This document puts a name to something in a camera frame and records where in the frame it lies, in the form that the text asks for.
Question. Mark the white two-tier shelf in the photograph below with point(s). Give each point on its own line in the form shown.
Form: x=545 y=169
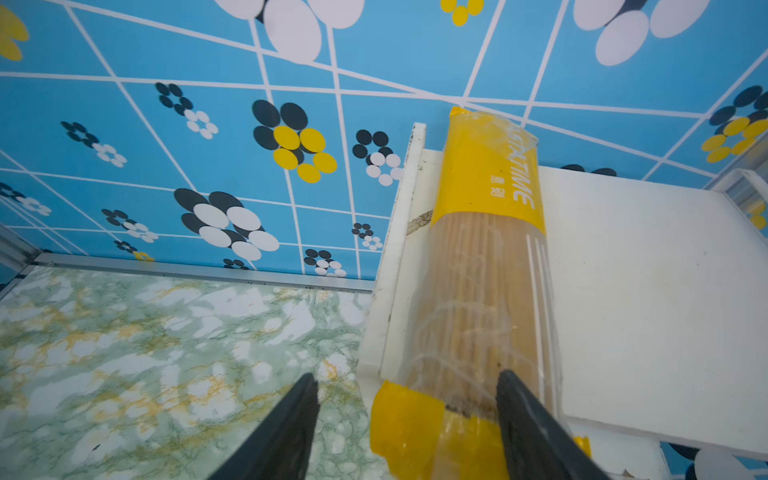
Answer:
x=659 y=297

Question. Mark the right aluminium corner post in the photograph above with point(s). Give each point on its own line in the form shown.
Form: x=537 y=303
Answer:
x=744 y=182

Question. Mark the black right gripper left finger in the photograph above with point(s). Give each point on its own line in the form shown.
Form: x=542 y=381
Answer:
x=280 y=447

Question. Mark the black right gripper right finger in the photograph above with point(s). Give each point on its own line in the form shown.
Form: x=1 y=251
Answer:
x=535 y=444

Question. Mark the aluminium corner post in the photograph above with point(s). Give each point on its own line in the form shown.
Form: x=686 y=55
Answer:
x=18 y=257
x=744 y=182

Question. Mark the left aluminium corner post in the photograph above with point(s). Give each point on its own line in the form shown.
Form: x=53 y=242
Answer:
x=18 y=257

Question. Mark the yellow spaghetti bag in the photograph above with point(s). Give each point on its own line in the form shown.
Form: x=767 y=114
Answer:
x=483 y=305

